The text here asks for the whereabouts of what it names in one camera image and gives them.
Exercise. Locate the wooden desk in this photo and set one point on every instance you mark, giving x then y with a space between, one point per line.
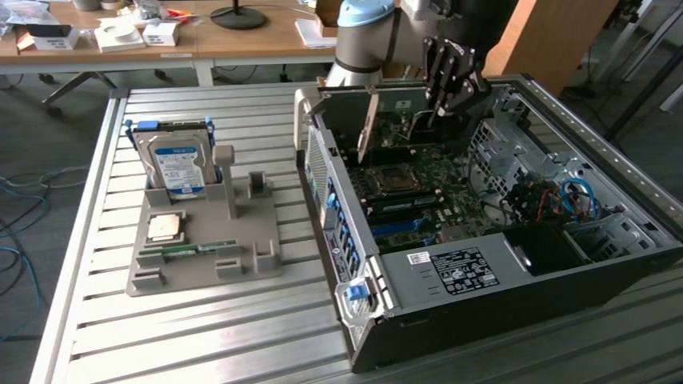
241 44

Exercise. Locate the open black PC case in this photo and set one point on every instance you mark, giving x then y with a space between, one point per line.
481 320

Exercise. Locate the installed black RAM stick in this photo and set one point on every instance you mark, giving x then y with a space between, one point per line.
406 206

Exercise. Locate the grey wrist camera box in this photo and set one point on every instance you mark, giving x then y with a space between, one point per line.
419 9

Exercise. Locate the hard disk with blue caddy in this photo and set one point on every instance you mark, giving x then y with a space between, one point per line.
177 168

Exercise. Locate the grey cup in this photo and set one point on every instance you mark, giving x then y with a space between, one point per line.
87 5

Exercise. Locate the silver CPU chip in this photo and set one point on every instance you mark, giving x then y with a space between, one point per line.
163 228

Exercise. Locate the flat white box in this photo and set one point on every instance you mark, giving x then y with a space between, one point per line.
121 45

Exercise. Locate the white paper stack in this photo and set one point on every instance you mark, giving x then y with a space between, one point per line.
315 36

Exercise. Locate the graphics card with metal bracket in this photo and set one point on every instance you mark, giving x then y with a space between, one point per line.
369 120

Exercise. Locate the green RAM stick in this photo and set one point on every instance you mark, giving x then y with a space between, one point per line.
187 250

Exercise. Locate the small white labelled box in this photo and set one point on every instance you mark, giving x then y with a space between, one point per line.
161 35

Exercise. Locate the black lamp base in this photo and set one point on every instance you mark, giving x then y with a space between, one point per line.
238 20

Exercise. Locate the white tape roll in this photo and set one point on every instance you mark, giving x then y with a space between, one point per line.
119 32

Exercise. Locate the CPU socket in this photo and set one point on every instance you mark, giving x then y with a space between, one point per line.
398 180

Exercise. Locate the beige tape roll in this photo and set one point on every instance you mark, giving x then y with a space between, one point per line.
114 5

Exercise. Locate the silver drive cage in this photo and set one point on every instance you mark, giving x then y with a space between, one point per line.
502 156

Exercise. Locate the silver disk bay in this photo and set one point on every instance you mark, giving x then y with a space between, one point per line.
614 236

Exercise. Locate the wooden cabinet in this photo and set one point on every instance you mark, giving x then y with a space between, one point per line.
555 40

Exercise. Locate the blue expansion slot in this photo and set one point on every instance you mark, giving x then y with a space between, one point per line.
395 229

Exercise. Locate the white box with black lid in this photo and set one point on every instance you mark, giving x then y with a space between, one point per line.
54 38

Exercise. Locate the green motherboard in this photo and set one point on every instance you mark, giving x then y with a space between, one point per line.
459 188

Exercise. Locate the grey parts rack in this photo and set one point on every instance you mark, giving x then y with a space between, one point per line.
214 240

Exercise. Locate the brown cardboard box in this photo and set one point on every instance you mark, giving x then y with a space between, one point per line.
327 12

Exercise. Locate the grey power supply unit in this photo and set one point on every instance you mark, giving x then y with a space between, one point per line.
417 280

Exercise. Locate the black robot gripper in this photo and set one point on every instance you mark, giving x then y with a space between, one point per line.
454 72

